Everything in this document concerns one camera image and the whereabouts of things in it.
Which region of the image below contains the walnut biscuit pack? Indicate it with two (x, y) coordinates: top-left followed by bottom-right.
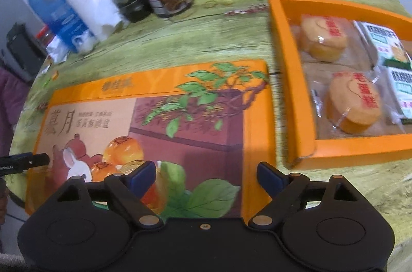
(386, 67), (412, 122)

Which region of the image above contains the crumpled white plastic bag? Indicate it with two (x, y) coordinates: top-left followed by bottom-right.
(46, 36), (71, 64)

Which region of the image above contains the orange cardboard tray box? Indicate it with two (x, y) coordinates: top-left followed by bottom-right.
(269, 0), (411, 169)

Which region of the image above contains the person in purple jacket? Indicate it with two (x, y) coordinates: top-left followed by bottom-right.
(0, 67), (30, 157)

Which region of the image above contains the packaged egg cake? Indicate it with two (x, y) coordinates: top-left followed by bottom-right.
(290, 14), (371, 69)
(306, 68), (407, 139)

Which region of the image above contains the green white snack pack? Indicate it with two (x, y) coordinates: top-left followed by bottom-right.
(353, 21), (411, 71)

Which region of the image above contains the packaged egg cake front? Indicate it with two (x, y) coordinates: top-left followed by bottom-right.
(290, 14), (371, 69)

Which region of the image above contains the orange mooncake gift box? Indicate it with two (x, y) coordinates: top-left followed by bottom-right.
(25, 60), (275, 220)

